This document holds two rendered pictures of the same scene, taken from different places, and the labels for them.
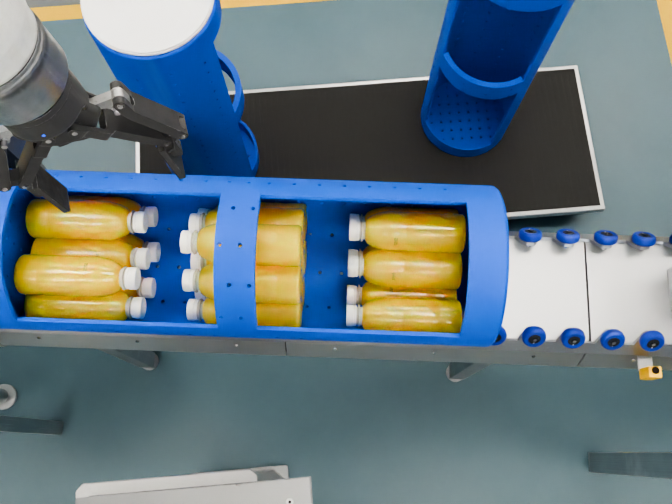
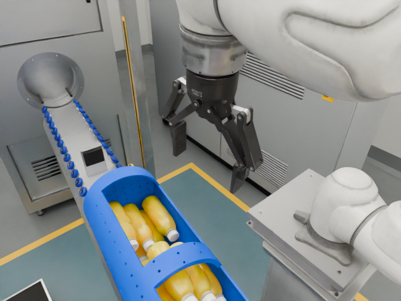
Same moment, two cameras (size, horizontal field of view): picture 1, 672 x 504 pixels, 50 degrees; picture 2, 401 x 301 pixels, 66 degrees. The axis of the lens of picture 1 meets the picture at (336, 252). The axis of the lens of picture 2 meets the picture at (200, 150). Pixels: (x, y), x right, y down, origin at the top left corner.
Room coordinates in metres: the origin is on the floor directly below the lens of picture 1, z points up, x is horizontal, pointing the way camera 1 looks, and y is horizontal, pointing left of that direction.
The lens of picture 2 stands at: (0.55, 0.60, 1.94)
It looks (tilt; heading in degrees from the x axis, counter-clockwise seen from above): 36 degrees down; 235
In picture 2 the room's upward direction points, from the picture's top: straight up
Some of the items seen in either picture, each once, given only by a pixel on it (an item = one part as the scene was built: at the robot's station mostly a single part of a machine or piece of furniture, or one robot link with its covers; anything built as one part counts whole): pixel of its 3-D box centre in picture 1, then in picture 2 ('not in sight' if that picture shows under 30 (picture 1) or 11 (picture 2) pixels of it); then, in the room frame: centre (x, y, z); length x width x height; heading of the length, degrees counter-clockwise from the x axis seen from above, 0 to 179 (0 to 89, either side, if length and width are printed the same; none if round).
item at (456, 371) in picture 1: (472, 361); not in sight; (0.24, -0.38, 0.31); 0.06 x 0.06 x 0.63; 88
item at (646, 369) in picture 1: (649, 359); not in sight; (0.17, -0.61, 0.92); 0.08 x 0.03 x 0.05; 178
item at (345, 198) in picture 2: not in sight; (345, 202); (-0.20, 0.30, 1.24); 0.18 x 0.16 x 0.22; 85
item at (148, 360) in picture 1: (122, 347); not in sight; (0.28, 0.60, 0.31); 0.06 x 0.06 x 0.63; 88
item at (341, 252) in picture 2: not in sight; (325, 226); (-0.20, 0.27, 1.10); 0.22 x 0.18 x 0.06; 107
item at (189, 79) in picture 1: (189, 97); not in sight; (0.91, 0.39, 0.59); 0.28 x 0.28 x 0.88
